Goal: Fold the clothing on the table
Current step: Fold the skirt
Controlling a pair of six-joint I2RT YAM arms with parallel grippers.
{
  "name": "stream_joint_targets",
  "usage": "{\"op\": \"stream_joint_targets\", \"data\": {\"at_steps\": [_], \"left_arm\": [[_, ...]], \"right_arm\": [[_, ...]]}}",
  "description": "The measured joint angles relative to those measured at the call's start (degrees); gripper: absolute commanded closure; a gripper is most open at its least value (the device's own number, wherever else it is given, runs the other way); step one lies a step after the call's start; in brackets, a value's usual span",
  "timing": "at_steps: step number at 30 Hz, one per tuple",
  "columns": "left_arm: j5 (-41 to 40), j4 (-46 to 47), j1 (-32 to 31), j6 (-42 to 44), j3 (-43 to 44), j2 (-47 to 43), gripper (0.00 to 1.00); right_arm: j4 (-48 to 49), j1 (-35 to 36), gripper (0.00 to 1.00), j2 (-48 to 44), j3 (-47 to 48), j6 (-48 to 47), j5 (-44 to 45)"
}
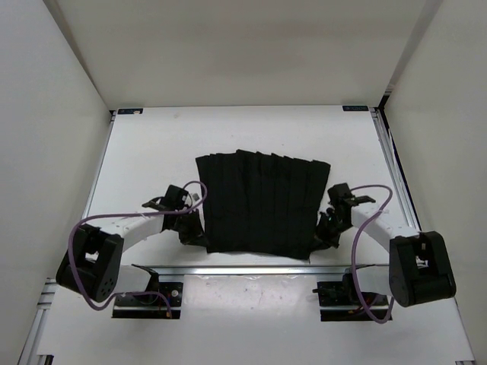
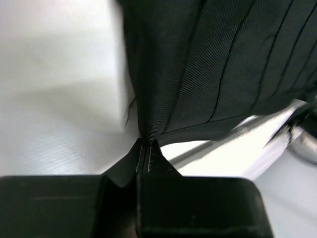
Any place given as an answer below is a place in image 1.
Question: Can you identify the aluminium frame rail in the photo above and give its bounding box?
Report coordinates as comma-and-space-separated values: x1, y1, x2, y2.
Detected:
371, 108, 400, 177

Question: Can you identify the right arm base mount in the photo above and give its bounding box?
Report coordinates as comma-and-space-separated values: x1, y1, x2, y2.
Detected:
312, 266, 374, 322

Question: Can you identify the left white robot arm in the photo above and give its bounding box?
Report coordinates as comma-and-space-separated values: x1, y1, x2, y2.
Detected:
55, 182, 208, 311

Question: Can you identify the black pleated skirt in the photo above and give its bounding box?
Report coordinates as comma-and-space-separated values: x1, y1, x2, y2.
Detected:
196, 150, 331, 260

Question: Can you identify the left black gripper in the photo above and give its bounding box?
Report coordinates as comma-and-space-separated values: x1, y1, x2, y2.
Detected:
172, 207, 209, 246

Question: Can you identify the left blue corner sticker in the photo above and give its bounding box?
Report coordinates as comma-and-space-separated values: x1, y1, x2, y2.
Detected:
117, 108, 144, 115

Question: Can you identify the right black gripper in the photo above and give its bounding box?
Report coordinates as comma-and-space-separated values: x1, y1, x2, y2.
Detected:
308, 210, 352, 251

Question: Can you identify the right blue corner sticker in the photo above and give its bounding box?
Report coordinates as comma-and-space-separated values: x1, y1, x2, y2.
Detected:
342, 105, 369, 112

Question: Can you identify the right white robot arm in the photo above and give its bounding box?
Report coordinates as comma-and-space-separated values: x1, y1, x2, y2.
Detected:
317, 183, 457, 307

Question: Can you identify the blue corner sticker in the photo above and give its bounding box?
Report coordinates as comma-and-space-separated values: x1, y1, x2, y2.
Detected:
117, 108, 144, 115
342, 105, 369, 112

